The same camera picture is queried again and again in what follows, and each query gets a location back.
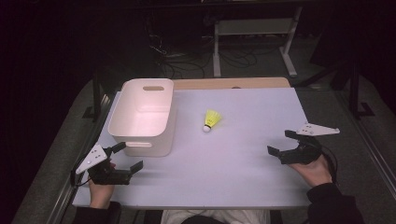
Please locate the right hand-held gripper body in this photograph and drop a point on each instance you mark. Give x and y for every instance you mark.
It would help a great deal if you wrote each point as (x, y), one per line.
(306, 149)

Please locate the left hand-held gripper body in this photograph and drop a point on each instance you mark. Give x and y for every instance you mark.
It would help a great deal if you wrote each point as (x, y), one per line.
(102, 174)

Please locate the white plastic bin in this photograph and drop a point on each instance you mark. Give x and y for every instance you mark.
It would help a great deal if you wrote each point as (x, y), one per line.
(141, 118)

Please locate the yellow shuttlecock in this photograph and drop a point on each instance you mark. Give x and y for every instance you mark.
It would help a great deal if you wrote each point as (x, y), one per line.
(211, 119)

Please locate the person's left hand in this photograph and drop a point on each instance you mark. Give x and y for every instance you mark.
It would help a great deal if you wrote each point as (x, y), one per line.
(100, 193)

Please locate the person's right hand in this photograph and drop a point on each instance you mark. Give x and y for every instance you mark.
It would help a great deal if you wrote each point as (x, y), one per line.
(314, 172)

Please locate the black metal stand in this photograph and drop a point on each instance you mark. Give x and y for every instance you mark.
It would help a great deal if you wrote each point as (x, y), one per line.
(355, 90)
(96, 99)

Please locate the person's lap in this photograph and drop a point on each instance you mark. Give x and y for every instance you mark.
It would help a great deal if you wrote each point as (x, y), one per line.
(218, 217)

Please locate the metal frame rail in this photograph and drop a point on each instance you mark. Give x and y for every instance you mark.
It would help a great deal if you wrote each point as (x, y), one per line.
(370, 149)
(77, 161)

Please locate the white metal desk frame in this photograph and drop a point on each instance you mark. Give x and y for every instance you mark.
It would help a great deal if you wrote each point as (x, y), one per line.
(255, 28)

